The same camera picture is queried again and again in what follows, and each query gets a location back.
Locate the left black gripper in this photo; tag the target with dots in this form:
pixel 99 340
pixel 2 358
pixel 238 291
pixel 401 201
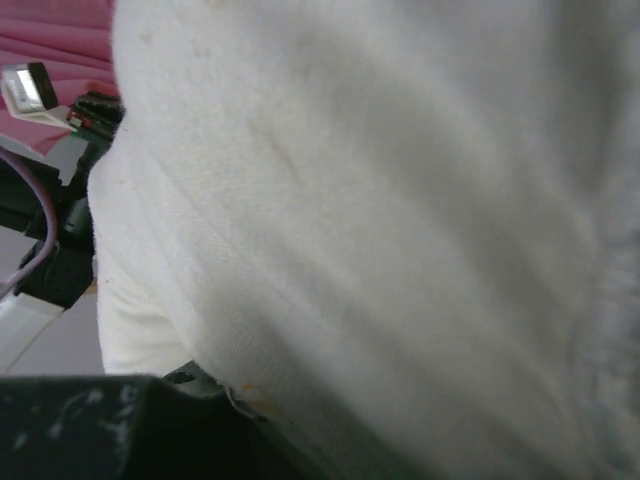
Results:
pixel 95 118

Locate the pink shirt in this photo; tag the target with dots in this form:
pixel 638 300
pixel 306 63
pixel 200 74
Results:
pixel 72 39

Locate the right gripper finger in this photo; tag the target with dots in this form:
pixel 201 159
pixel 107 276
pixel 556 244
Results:
pixel 132 427

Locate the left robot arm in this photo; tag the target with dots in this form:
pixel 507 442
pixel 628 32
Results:
pixel 58 268

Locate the white pillow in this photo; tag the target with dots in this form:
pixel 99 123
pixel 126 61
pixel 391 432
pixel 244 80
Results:
pixel 404 233

